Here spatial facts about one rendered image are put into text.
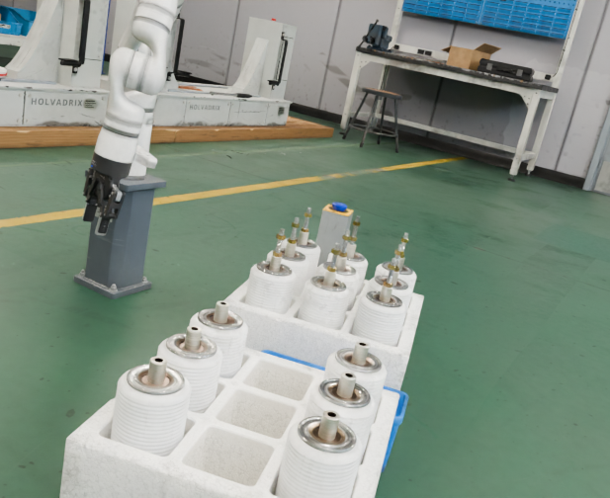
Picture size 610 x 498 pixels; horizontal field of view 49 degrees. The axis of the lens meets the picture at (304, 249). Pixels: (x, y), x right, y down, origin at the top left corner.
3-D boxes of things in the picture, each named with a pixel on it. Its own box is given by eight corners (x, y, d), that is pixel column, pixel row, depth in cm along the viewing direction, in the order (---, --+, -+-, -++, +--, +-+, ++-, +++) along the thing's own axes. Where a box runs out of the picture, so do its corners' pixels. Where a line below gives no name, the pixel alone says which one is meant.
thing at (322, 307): (292, 371, 138) (308, 290, 133) (286, 349, 147) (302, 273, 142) (336, 375, 140) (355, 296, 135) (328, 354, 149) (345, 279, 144)
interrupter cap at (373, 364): (329, 365, 104) (330, 361, 104) (339, 347, 111) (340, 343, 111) (378, 379, 103) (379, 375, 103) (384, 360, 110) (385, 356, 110)
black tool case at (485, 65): (481, 72, 575) (485, 59, 572) (532, 83, 562) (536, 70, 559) (476, 70, 544) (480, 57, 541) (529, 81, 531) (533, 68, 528)
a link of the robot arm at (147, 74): (160, 95, 125) (182, 24, 126) (113, 78, 123) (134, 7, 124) (159, 102, 132) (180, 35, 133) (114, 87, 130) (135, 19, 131)
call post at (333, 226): (298, 319, 183) (321, 209, 174) (305, 310, 190) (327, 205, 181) (323, 326, 182) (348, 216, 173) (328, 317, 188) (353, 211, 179)
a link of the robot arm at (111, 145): (157, 170, 134) (166, 140, 132) (104, 160, 126) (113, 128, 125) (138, 155, 140) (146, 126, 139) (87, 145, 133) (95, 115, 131)
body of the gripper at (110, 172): (88, 142, 132) (76, 187, 135) (104, 156, 126) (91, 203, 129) (124, 149, 137) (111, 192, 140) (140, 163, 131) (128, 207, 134)
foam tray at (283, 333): (207, 379, 142) (220, 301, 137) (262, 318, 179) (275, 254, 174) (387, 437, 135) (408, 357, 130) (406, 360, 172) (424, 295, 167)
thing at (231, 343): (165, 420, 113) (181, 321, 108) (189, 394, 122) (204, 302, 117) (218, 437, 111) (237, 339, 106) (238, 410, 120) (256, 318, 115)
